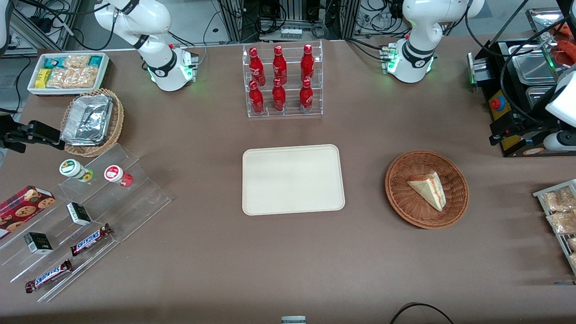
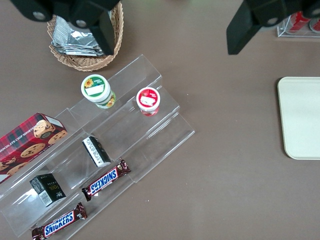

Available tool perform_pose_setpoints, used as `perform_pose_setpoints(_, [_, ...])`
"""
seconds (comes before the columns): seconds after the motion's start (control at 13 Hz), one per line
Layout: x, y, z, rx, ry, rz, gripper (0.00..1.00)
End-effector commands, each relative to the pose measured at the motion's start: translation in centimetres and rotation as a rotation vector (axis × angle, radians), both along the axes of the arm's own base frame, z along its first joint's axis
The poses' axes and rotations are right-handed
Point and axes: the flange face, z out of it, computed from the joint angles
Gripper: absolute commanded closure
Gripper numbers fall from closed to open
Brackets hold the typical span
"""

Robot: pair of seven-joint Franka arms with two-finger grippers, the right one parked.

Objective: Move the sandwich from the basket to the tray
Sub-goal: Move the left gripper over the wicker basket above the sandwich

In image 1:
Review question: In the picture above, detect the clear cracker bag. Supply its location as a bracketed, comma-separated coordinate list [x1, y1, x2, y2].
[63, 55, 91, 69]
[70, 67, 99, 89]
[46, 67, 72, 89]

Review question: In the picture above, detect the clear acrylic stepped display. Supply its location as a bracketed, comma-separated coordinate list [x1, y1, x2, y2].
[0, 144, 172, 302]

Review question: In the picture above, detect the aluminium foil tray stack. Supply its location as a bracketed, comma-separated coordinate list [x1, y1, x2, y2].
[62, 94, 113, 146]

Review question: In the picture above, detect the cream plastic tray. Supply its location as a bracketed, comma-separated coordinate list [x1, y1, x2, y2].
[242, 144, 346, 216]

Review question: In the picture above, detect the black cable loop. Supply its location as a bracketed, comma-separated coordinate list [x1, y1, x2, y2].
[389, 302, 455, 324]

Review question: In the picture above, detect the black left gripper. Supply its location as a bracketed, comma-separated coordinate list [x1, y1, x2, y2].
[490, 112, 558, 145]

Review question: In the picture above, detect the clear acrylic bottle rack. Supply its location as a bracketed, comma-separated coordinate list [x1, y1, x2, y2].
[242, 40, 324, 118]

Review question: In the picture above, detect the round brown wicker basket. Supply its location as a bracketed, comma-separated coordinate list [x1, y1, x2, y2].
[385, 150, 469, 230]

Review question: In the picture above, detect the red cola bottle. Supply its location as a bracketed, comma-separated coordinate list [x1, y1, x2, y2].
[249, 80, 265, 114]
[299, 79, 314, 111]
[273, 45, 288, 85]
[249, 47, 266, 86]
[272, 78, 287, 112]
[301, 44, 315, 82]

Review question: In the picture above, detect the red lid white cup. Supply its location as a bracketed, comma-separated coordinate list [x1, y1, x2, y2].
[104, 165, 133, 187]

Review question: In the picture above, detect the black food warmer case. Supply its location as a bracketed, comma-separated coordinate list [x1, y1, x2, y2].
[468, 7, 576, 157]

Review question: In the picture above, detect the green lid white cup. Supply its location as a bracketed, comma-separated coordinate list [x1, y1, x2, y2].
[59, 159, 94, 182]

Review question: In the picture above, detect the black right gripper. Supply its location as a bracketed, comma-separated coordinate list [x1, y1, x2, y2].
[0, 115, 66, 154]

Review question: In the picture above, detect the light wicker basket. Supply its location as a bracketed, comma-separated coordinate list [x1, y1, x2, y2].
[61, 89, 124, 157]

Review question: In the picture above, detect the triangular sandwich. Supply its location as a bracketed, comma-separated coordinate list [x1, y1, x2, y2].
[407, 171, 446, 212]

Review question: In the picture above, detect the snickers chocolate bar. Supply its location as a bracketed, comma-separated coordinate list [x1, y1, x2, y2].
[71, 224, 113, 257]
[25, 259, 72, 293]

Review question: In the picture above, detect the steel warmer pan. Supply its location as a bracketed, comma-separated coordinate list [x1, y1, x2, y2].
[526, 85, 561, 115]
[509, 44, 558, 85]

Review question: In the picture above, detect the red cookie box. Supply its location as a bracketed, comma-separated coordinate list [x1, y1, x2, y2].
[0, 185, 56, 239]

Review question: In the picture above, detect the small black box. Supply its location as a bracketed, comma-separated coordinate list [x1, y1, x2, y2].
[67, 202, 92, 226]
[24, 232, 53, 255]

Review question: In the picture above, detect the white rectangular snack bin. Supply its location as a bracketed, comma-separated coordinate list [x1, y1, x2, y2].
[28, 53, 110, 96]

